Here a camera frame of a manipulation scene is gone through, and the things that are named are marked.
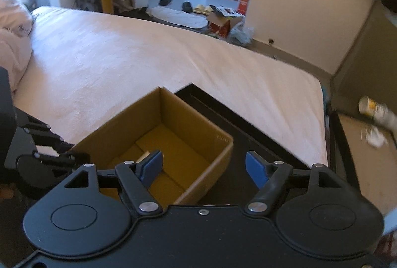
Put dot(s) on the beige slipper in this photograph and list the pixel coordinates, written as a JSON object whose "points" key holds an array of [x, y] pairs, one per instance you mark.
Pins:
{"points": [[198, 10], [207, 9]]}

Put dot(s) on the black tray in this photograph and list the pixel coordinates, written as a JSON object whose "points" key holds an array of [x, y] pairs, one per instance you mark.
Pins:
{"points": [[235, 131]]}

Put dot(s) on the yellow and white can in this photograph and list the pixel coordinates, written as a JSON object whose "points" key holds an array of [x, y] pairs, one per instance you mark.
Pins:
{"points": [[377, 109]]}

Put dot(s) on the open printed cardboard box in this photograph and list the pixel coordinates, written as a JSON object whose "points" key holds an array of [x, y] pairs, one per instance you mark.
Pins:
{"points": [[221, 24]]}

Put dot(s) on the black metal frame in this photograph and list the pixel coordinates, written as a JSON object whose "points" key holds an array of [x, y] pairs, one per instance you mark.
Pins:
{"points": [[342, 147]]}

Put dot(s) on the clear plastic bag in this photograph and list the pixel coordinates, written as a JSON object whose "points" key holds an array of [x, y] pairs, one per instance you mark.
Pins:
{"points": [[241, 34]]}

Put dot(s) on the crumpled white paper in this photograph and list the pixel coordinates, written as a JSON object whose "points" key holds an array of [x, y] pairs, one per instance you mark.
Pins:
{"points": [[374, 136]]}

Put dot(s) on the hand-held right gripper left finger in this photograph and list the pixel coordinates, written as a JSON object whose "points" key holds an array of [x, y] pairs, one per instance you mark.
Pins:
{"points": [[151, 166]]}

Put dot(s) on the brown cardboard box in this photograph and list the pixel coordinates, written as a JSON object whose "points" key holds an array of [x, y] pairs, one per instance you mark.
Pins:
{"points": [[192, 119]]}

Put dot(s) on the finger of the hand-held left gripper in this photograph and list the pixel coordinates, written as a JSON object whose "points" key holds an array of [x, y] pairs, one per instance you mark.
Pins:
{"points": [[66, 159], [46, 134]]}

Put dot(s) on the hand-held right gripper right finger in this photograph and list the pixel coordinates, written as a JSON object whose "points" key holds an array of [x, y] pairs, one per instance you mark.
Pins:
{"points": [[256, 168]]}

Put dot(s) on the black slipper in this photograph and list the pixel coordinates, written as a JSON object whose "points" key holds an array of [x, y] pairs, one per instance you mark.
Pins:
{"points": [[165, 1], [186, 6]]}

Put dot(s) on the white rug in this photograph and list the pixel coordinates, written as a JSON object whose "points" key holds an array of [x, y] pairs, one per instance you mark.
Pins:
{"points": [[178, 17]]}

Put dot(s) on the orange carton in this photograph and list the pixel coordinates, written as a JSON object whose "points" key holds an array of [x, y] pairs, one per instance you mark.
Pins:
{"points": [[244, 2]]}

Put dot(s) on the pink duvet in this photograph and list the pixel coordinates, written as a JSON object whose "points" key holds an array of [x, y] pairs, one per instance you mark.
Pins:
{"points": [[12, 32]]}

